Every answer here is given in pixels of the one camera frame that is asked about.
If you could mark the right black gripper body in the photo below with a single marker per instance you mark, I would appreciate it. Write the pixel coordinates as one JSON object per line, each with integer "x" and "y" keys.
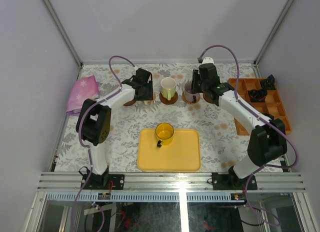
{"x": 202, "y": 86}

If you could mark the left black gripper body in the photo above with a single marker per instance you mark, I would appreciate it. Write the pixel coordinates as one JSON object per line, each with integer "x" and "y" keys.
{"x": 145, "y": 94}

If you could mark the dark wooden coaster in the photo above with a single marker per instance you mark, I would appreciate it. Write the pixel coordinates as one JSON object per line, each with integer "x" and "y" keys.
{"x": 129, "y": 103}
{"x": 211, "y": 101}
{"x": 168, "y": 102}

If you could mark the purple mug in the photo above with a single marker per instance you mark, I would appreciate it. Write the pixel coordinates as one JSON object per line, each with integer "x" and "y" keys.
{"x": 189, "y": 95}

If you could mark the woven rattan coaster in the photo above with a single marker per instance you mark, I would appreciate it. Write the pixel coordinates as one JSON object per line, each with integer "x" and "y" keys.
{"x": 191, "y": 102}
{"x": 148, "y": 102}

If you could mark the white green-handled mug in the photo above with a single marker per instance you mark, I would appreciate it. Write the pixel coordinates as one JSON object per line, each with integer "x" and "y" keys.
{"x": 168, "y": 88}

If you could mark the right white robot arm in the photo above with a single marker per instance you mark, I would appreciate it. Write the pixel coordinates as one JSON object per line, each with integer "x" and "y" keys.
{"x": 266, "y": 141}

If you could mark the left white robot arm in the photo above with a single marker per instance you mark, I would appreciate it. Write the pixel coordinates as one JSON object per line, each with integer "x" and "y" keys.
{"x": 94, "y": 121}

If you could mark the yellow glass cup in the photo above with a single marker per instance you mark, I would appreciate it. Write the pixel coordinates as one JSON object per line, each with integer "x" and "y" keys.
{"x": 164, "y": 133}

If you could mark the black item compartment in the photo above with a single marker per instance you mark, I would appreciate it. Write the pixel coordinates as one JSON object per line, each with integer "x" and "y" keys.
{"x": 257, "y": 95}
{"x": 268, "y": 83}

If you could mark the purple snowflake cloth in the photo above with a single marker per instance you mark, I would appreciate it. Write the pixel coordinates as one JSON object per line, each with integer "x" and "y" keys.
{"x": 84, "y": 88}

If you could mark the black item top compartment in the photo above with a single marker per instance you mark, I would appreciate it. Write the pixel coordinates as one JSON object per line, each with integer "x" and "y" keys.
{"x": 268, "y": 83}

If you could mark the orange compartment organizer tray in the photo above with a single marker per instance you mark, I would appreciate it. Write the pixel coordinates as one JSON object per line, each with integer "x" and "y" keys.
{"x": 273, "y": 104}

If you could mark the yellow serving tray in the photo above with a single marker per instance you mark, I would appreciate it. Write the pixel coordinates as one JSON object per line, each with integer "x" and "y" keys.
{"x": 181, "y": 155}

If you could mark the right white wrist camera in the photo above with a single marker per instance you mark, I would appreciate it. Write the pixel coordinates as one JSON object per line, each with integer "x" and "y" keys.
{"x": 208, "y": 60}

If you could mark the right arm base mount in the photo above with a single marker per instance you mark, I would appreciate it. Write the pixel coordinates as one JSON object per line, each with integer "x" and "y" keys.
{"x": 230, "y": 182}

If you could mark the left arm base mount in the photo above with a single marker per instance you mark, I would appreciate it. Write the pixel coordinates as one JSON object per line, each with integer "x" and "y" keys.
{"x": 106, "y": 181}

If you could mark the aluminium frame rail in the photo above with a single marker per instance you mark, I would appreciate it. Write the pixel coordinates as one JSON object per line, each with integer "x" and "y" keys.
{"x": 265, "y": 182}

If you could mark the blue slotted cable duct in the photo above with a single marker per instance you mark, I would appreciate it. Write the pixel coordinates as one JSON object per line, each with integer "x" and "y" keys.
{"x": 139, "y": 197}

